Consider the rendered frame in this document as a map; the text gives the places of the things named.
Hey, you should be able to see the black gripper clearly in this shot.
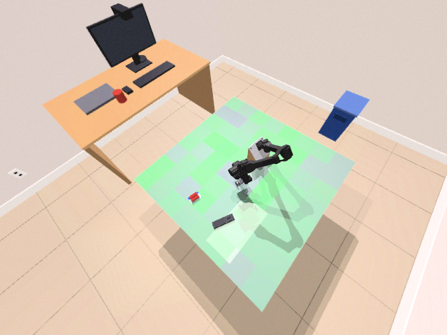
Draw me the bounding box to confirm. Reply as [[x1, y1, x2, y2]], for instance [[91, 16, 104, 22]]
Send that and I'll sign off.
[[232, 161, 252, 184]]

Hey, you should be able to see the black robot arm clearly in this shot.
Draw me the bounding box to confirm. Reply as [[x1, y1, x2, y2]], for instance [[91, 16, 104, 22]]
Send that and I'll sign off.
[[228, 139, 293, 180]]

